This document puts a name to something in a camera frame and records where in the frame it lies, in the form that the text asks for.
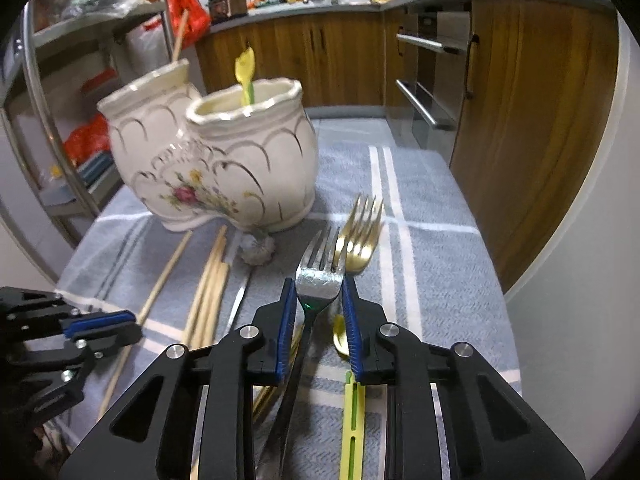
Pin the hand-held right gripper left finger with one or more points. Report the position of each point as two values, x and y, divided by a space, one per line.
285 332

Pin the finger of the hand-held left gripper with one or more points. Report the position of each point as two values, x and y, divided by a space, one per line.
60 377
100 323

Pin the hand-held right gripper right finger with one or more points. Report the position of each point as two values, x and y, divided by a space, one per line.
350 332

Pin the silver fork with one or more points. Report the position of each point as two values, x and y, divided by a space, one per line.
320 280

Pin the silver flower spoon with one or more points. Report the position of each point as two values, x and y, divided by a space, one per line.
257 251

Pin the gold fork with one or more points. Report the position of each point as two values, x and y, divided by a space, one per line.
361 240

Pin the yellow green plastic fork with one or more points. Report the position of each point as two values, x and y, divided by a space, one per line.
351 435

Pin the white floral ceramic utensil holder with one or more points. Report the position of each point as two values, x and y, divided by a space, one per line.
240 170

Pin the grey striped cloth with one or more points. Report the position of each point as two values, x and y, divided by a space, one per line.
430 270

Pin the red packets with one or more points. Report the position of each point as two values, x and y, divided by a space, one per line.
87 137

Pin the metal shelf rack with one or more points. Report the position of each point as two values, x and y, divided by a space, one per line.
47 125

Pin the red lid container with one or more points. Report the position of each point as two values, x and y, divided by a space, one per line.
100 85

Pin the tall wooden cabinet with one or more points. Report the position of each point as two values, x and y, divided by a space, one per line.
530 135

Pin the stainless steel oven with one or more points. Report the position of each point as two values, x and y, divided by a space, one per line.
430 75

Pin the wooden kitchen cabinet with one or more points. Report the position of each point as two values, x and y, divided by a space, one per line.
325 55

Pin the white plastic bag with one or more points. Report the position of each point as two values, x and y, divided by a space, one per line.
145 47

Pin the red plastic bag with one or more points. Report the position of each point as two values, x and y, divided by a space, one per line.
186 15

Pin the dark brown jar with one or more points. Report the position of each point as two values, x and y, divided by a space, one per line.
220 6

